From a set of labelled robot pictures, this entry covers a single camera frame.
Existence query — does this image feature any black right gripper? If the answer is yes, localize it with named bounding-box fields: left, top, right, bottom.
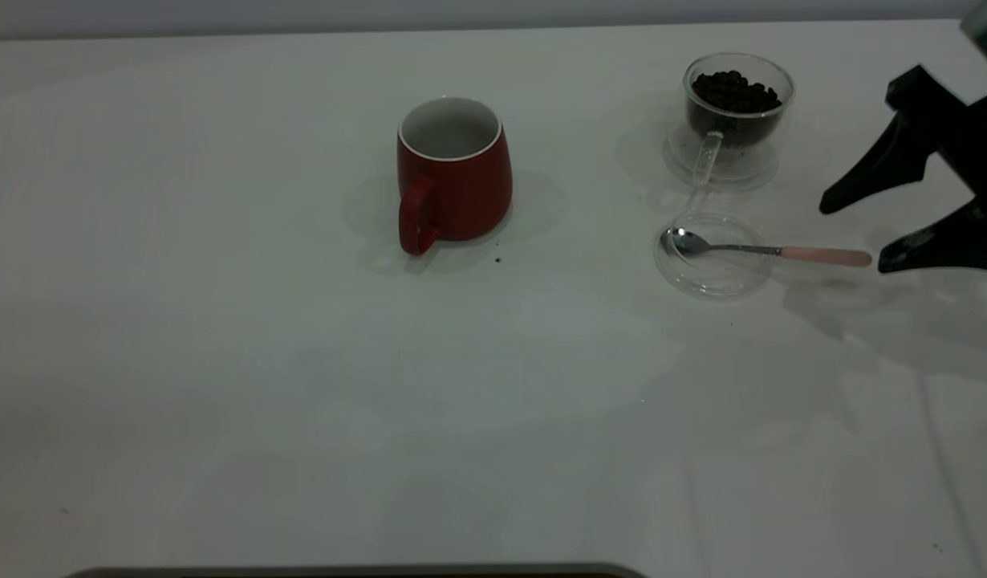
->
left=818, top=66, right=987, bottom=274

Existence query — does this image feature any metal spoon with pink handle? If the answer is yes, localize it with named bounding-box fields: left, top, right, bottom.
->
left=660, top=227, right=873, bottom=268

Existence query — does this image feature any red ceramic mug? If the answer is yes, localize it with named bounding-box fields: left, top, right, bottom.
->
left=396, top=96, right=514, bottom=258

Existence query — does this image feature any coffee beans pile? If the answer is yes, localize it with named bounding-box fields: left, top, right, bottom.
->
left=690, top=71, right=783, bottom=149

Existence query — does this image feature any clear glass cup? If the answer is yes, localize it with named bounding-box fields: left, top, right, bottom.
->
left=662, top=52, right=797, bottom=189

